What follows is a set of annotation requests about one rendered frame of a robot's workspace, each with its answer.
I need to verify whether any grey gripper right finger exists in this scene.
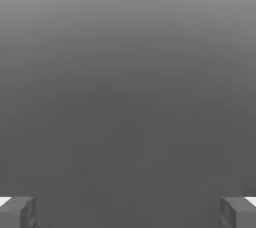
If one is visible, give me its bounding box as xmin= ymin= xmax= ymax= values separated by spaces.
xmin=219 ymin=195 xmax=256 ymax=228

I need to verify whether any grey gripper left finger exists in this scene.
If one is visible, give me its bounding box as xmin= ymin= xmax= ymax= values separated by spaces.
xmin=0 ymin=195 xmax=38 ymax=228

